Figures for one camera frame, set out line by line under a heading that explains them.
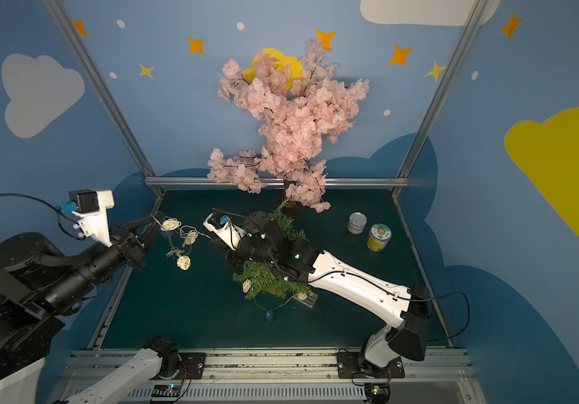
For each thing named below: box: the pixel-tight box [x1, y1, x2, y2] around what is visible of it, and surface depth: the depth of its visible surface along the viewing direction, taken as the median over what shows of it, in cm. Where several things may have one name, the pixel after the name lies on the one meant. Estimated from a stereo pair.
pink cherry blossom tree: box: [207, 38, 371, 216], surface depth 78 cm
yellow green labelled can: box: [366, 223, 393, 253], surface depth 100 cm
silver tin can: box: [346, 211, 368, 235], surface depth 106 cm
